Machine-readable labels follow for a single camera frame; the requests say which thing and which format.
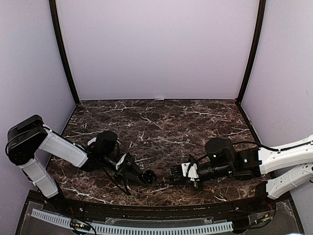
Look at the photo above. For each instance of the white slotted cable duct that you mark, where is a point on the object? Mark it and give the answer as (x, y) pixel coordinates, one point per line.
(103, 229)

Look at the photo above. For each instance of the black frame post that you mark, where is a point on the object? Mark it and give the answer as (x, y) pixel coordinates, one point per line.
(253, 50)
(62, 50)

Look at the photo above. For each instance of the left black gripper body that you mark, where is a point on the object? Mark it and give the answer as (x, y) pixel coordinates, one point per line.
(125, 167)

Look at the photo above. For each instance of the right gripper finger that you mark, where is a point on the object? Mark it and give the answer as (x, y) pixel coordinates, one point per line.
(180, 170)
(179, 182)

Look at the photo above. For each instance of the left black frame post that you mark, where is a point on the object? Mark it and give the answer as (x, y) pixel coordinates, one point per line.
(62, 50)

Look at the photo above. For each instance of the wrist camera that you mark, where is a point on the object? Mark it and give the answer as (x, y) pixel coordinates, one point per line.
(190, 174)
(117, 166)

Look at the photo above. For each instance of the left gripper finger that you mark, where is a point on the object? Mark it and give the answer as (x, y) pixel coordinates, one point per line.
(131, 166)
(133, 176)

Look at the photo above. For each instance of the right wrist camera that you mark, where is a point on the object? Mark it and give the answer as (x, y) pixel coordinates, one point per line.
(190, 174)

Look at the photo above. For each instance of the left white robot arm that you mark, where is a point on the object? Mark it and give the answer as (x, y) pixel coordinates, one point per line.
(28, 137)

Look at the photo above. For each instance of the white earbud charging case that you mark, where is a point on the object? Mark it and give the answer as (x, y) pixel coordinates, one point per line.
(91, 141)

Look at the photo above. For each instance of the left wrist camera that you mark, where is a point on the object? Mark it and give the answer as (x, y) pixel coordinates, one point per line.
(117, 166)

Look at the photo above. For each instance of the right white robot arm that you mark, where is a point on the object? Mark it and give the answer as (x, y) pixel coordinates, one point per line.
(298, 156)

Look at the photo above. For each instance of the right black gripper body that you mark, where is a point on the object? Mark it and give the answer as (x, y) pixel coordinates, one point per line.
(223, 171)

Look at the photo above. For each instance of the right black frame post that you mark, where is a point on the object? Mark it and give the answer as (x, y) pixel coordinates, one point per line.
(253, 50)

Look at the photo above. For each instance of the black charging case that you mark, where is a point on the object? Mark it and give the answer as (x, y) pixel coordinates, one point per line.
(149, 176)

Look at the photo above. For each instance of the black front frame rail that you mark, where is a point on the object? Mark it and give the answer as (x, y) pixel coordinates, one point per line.
(249, 216)

